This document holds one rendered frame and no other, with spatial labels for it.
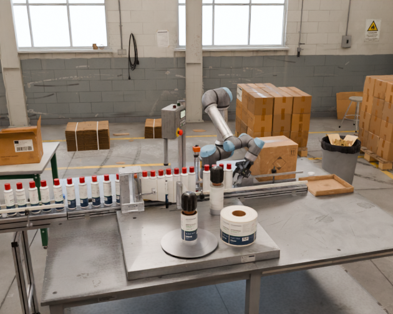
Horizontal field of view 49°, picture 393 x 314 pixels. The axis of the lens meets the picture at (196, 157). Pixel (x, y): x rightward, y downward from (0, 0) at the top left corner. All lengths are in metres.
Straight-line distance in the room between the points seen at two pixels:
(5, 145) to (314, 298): 2.75
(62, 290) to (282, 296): 1.56
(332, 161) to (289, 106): 1.38
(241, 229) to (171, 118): 0.86
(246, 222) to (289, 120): 4.07
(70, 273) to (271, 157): 1.66
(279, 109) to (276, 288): 3.44
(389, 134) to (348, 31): 3.17
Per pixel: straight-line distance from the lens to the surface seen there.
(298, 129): 6.33
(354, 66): 8.96
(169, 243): 2.36
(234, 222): 2.29
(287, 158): 3.28
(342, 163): 5.13
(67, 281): 2.27
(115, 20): 8.01
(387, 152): 6.22
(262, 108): 6.08
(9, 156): 4.06
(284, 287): 3.23
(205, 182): 2.90
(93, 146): 6.76
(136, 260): 2.25
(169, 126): 2.74
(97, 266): 2.34
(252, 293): 2.40
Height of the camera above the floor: 2.10
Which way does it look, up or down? 19 degrees down
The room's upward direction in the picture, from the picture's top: straight up
